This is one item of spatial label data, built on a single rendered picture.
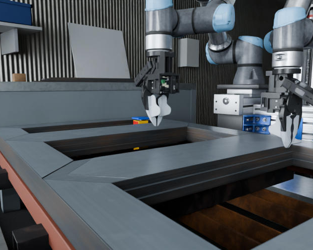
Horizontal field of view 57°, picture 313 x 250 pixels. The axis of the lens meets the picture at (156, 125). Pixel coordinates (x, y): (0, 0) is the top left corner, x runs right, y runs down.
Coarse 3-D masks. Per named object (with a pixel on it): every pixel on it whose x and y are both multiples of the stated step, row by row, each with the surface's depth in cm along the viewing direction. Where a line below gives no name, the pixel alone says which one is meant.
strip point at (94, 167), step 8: (96, 160) 64; (80, 168) 58; (88, 168) 58; (96, 168) 58; (104, 168) 58; (112, 168) 58; (104, 176) 53; (112, 176) 53; (120, 176) 53; (128, 176) 53
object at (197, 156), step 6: (162, 150) 74; (168, 150) 74; (174, 150) 74; (180, 150) 74; (186, 150) 74; (192, 150) 74; (180, 156) 67; (186, 156) 67; (192, 156) 67; (198, 156) 67; (204, 156) 67; (210, 156) 67; (216, 156) 67; (198, 162) 62; (204, 162) 62
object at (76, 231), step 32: (32, 128) 115; (64, 128) 122; (192, 128) 115; (224, 160) 65; (256, 160) 71; (288, 160) 78; (32, 192) 59; (128, 192) 51; (160, 192) 54; (192, 192) 59; (64, 224) 42
